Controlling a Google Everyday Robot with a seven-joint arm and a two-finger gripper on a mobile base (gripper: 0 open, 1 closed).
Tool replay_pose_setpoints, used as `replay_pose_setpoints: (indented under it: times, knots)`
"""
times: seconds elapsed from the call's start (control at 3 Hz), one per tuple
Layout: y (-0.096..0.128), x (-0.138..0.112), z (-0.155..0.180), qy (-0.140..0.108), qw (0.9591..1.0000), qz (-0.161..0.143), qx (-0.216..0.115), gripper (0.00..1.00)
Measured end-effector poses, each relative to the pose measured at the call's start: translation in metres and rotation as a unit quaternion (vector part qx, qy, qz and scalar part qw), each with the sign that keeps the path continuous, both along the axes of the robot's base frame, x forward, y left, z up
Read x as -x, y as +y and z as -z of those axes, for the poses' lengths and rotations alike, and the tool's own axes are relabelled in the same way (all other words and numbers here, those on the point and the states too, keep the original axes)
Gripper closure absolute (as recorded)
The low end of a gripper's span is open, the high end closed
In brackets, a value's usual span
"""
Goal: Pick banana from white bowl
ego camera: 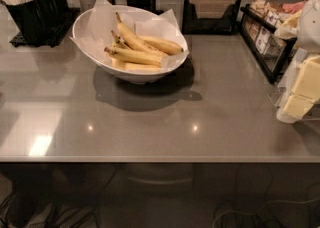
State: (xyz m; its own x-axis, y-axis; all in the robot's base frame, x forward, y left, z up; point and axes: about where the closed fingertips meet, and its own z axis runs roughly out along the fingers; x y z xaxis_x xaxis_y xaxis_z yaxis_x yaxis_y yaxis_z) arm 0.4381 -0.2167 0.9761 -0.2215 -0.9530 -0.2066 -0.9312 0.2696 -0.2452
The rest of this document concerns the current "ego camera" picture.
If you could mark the long yellow banana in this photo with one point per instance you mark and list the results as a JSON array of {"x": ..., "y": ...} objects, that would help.
[{"x": 133, "y": 40}]

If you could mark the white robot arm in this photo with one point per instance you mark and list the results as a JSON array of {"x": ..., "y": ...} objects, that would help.
[{"x": 305, "y": 26}]

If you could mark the right short yellow banana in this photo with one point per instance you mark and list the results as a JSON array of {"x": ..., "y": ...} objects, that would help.
[{"x": 166, "y": 46}]

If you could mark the front yellow banana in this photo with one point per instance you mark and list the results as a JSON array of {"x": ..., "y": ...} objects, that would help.
[{"x": 134, "y": 56}]

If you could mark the bottom yellow banana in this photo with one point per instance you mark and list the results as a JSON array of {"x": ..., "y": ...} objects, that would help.
[{"x": 127, "y": 66}]

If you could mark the small hidden yellow banana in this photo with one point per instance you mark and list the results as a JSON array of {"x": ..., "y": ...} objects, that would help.
[{"x": 117, "y": 42}]

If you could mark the white ceramic bowl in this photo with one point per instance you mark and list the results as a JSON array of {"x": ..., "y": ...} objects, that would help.
[{"x": 100, "y": 59}]

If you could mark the black napkin dispenser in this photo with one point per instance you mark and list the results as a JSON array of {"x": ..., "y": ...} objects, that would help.
[{"x": 209, "y": 16}]

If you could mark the black cutlery holder bin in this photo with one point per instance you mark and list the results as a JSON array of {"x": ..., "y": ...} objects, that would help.
[{"x": 34, "y": 19}]

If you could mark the black rubber mat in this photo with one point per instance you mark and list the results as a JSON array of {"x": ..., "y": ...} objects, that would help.
[{"x": 60, "y": 27}]

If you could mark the black wire condiment rack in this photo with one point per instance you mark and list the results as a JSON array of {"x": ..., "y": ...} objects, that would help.
[{"x": 259, "y": 22}]

